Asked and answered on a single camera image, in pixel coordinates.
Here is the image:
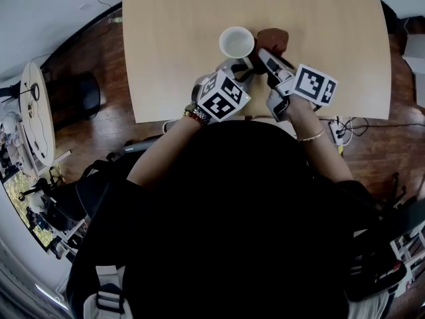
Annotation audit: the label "round white side table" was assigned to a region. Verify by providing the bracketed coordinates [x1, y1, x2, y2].
[19, 61, 56, 167]

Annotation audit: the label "person's left forearm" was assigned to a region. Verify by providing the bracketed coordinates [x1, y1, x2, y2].
[126, 116, 203, 192]

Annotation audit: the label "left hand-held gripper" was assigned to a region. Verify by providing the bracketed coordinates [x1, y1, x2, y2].
[191, 58, 257, 124]

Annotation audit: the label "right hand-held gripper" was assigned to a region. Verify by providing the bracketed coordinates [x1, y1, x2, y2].
[257, 47, 338, 123]

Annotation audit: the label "white power strip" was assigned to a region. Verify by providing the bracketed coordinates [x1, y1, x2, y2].
[328, 120, 345, 146]

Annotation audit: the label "brown cloth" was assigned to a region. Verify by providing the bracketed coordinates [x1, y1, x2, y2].
[252, 27, 290, 54]

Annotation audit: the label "person's black shirt torso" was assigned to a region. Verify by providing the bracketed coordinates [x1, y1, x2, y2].
[66, 120, 383, 319]

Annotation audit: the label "black office chair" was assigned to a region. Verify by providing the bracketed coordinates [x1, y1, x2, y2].
[42, 138, 160, 232]

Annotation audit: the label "white backpack strap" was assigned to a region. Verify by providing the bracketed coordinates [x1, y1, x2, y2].
[82, 265, 133, 319]

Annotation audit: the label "white cup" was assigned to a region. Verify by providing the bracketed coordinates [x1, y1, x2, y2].
[218, 26, 256, 71]

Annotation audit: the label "beaded wrist bracelets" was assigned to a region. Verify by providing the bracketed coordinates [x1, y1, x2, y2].
[183, 102, 211, 126]

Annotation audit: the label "white cardboard boxes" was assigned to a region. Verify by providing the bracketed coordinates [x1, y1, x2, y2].
[401, 33, 425, 108]

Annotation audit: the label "black round stool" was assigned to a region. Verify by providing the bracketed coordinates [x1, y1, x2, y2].
[49, 72, 101, 126]

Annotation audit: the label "thin gold bracelet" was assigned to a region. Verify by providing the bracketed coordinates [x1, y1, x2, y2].
[296, 126, 326, 143]

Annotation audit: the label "person's right forearm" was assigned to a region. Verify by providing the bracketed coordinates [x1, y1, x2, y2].
[288, 95, 353, 182]

